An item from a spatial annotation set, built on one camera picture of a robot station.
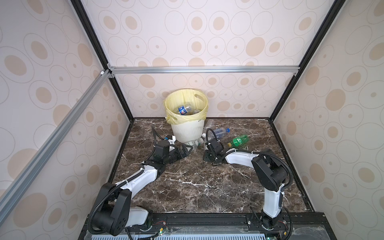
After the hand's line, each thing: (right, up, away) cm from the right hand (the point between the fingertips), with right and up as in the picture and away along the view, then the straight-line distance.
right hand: (205, 156), depth 97 cm
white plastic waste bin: (-11, +16, -3) cm, 19 cm away
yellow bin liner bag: (-7, +39, +3) cm, 40 cm away
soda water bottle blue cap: (+12, +16, +9) cm, 22 cm away
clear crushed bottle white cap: (+5, +21, +15) cm, 26 cm away
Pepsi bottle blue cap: (-14, +30, 0) cm, 33 cm away
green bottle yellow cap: (+23, +9, +3) cm, 25 cm away
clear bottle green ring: (-6, +8, +5) cm, 11 cm away
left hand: (-8, +7, -15) cm, 19 cm away
